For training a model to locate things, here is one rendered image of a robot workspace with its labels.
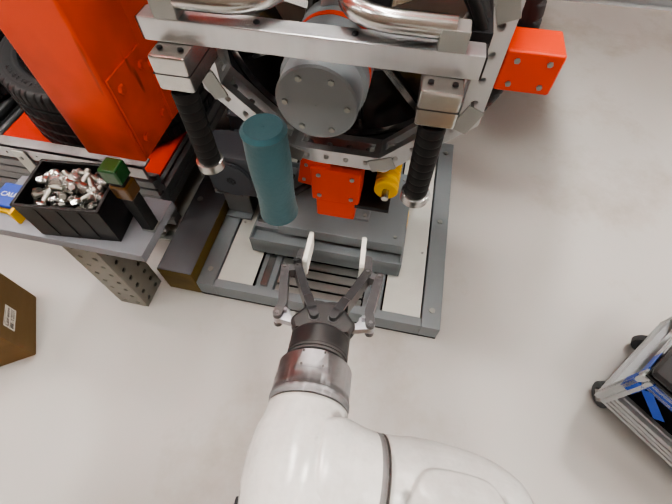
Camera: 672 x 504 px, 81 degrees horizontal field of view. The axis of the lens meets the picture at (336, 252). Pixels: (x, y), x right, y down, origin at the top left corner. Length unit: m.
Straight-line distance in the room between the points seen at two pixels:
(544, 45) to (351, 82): 0.32
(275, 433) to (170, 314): 1.08
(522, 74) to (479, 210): 0.97
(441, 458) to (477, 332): 0.98
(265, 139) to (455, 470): 0.58
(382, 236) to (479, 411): 0.59
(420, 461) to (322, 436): 0.10
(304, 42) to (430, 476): 0.48
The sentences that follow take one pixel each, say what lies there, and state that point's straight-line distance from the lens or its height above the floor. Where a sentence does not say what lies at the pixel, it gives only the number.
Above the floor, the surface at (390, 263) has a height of 0.17.
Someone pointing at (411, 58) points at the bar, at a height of 0.97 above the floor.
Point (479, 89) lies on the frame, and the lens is 0.77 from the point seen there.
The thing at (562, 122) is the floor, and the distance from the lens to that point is 2.20.
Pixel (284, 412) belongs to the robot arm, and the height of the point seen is 0.82.
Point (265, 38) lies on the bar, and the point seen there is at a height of 0.97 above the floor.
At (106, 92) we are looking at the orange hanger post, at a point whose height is 0.72.
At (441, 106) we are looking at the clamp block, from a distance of 0.51.
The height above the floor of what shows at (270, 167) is 0.68.
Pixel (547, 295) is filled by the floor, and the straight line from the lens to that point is 1.55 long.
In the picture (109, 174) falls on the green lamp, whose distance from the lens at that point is 0.91.
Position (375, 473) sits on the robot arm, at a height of 0.82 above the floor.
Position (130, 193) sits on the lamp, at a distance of 0.95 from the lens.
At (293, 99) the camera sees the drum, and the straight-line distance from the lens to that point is 0.64.
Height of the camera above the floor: 1.24
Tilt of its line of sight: 58 degrees down
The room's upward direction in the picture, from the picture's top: straight up
